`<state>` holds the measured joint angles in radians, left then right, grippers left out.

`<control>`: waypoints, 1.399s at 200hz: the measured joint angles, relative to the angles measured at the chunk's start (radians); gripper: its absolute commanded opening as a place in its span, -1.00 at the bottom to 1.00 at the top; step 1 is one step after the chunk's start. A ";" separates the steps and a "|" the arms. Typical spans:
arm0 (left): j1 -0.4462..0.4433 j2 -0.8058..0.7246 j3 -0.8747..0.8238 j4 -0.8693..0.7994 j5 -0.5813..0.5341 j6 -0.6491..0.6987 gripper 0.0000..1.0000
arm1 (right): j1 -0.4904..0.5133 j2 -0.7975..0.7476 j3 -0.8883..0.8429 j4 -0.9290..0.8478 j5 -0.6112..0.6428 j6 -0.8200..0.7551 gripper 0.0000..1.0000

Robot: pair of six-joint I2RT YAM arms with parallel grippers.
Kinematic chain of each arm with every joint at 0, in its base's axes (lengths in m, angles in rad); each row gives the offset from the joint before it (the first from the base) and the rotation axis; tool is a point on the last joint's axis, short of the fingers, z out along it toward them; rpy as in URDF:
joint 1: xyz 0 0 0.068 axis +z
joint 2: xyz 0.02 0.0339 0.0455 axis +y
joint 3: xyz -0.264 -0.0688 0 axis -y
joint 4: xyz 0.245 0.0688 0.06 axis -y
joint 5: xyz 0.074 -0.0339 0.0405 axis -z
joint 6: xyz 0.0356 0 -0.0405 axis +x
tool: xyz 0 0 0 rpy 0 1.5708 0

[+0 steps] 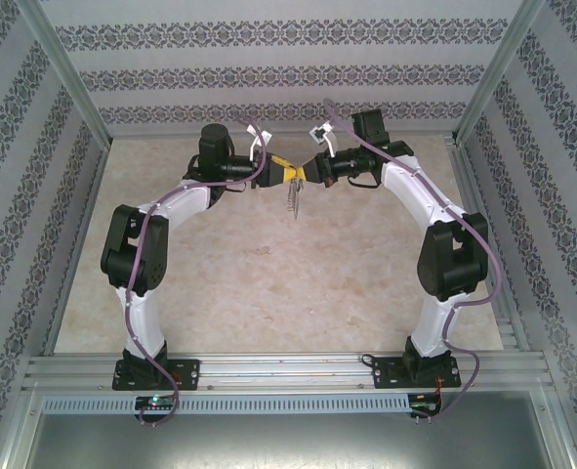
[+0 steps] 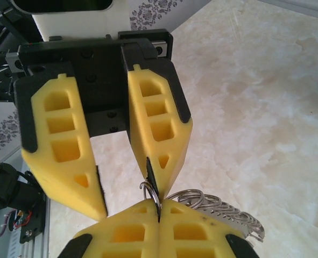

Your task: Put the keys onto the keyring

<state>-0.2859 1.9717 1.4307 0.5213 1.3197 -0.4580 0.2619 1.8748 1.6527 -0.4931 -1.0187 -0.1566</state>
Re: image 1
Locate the aluminium frame post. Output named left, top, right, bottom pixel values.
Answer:
left=17, top=0, right=113, bottom=152
left=451, top=0, right=548, bottom=146

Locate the aluminium right frame post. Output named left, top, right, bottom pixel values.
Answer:
left=451, top=0, right=548, bottom=146

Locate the left circuit board, green light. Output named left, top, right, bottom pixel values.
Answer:
left=135, top=395, right=178, bottom=410

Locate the left wrist camera, white mount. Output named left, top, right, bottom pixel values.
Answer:
left=245, top=124, right=273, bottom=162

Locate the aluminium left wall strip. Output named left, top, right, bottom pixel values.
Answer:
left=41, top=141, right=111, bottom=358

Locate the wrist camera, white mount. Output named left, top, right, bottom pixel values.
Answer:
left=245, top=124, right=273, bottom=162
left=308, top=123, right=339, bottom=158

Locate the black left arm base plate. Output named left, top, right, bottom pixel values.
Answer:
left=111, top=359, right=202, bottom=392

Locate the right circuit board, blue light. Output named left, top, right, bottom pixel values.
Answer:
left=409, top=393, right=443, bottom=416

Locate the grey sheet metal tray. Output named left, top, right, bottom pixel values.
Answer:
left=21, top=390, right=575, bottom=469

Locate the aluminium back wall strip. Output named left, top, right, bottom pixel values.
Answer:
left=107, top=129, right=460, bottom=140

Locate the aluminium left frame post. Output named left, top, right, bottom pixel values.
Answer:
left=17, top=0, right=113, bottom=152

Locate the right wrist camera, white mount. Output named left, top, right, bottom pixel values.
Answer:
left=308, top=123, right=339, bottom=158

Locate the aluminium wall strip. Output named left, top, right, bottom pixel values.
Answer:
left=107, top=129, right=460, bottom=140
left=41, top=141, right=111, bottom=358

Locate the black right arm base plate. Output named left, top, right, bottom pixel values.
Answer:
left=370, top=355, right=463, bottom=391

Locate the grey slotted cable duct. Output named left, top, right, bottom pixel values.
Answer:
left=41, top=394, right=411, bottom=414

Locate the aluminium mounting rail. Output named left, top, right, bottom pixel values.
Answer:
left=21, top=354, right=556, bottom=392

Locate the aluminium right side rail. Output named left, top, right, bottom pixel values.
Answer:
left=446, top=139, right=533, bottom=353

